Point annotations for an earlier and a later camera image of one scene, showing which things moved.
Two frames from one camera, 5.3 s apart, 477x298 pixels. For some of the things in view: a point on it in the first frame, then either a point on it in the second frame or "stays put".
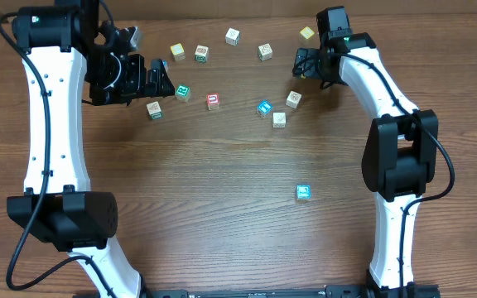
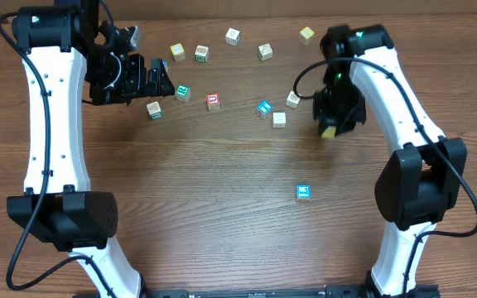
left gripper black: x=137 y=86 stays put
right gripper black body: x=315 y=68 to x=344 y=108
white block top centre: x=233 y=36 stays put
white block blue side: x=303 y=192 stays put
